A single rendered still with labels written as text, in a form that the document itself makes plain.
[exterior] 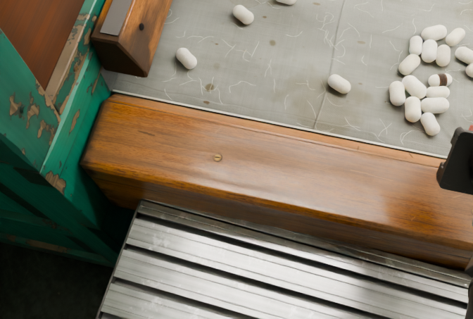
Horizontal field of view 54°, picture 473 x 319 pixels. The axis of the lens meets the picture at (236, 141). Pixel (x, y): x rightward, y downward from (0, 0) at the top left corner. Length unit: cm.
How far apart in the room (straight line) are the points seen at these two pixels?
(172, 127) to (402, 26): 37
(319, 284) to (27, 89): 42
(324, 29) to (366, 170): 23
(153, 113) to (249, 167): 14
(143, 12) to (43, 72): 15
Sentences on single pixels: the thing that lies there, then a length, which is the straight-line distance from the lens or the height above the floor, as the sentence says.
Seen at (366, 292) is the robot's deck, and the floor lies 67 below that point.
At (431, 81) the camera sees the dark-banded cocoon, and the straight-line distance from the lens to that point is 70.
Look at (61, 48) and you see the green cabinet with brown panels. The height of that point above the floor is 88.
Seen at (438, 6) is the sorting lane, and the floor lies 74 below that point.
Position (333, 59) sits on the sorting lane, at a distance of 69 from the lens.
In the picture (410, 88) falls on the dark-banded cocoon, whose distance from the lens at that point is 68.
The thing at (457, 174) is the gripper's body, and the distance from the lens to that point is 52.
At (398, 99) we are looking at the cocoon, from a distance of 66.
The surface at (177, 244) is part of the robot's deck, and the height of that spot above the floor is 67.
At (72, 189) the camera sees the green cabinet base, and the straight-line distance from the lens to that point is 62.
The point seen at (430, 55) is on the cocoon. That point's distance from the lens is 72.
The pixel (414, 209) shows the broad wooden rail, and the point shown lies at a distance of 60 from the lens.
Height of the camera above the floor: 130
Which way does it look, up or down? 66 degrees down
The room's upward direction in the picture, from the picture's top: 2 degrees clockwise
